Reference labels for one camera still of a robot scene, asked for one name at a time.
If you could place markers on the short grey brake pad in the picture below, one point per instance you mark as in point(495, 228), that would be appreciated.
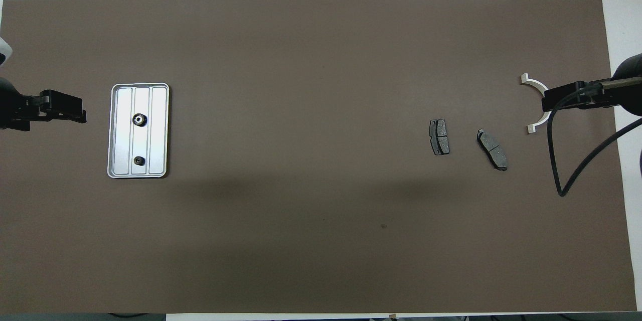
point(440, 138)

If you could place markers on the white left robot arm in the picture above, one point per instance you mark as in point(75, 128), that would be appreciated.
point(4, 50)

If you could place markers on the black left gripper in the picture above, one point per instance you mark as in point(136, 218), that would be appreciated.
point(12, 110)

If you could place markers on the large black bearing gear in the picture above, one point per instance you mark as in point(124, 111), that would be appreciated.
point(135, 120)

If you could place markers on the long grey brake pad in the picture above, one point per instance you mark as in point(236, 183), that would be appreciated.
point(492, 150)

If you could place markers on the white curved plastic bracket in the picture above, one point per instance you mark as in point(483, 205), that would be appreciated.
point(534, 82)

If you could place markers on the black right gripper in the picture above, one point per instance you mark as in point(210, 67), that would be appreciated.
point(629, 100)

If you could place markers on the brown table mat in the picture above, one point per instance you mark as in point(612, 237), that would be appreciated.
point(321, 210)

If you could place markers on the silver metal tray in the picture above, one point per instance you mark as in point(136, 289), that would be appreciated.
point(158, 130)

